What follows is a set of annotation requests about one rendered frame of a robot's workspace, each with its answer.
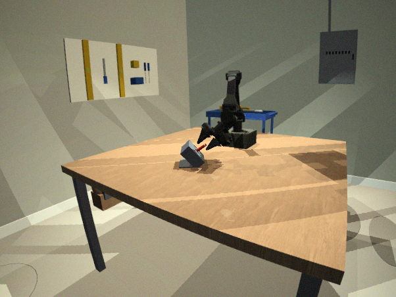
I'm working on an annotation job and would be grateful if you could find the grey square panel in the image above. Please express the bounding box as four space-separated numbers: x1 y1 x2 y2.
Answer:
179 140 205 168

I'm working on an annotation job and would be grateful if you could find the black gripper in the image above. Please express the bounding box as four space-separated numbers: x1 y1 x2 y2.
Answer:
197 121 229 150

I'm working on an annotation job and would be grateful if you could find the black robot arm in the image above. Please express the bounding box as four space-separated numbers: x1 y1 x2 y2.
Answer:
215 70 245 146

